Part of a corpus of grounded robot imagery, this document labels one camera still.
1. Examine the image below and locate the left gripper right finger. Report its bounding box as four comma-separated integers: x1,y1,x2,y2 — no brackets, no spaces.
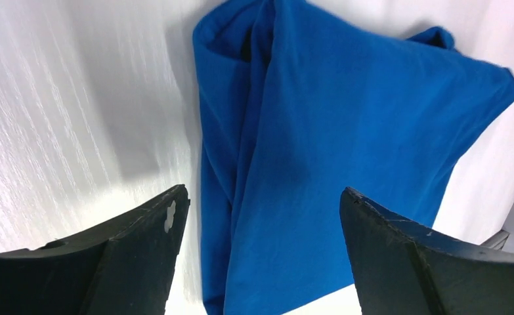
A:
340,188,514,314

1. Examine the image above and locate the blue printed t shirt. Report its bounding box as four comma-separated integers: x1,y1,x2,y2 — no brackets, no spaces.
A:
193,1,514,314

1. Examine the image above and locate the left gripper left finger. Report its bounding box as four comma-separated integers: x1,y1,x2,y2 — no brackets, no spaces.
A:
0,184,190,314

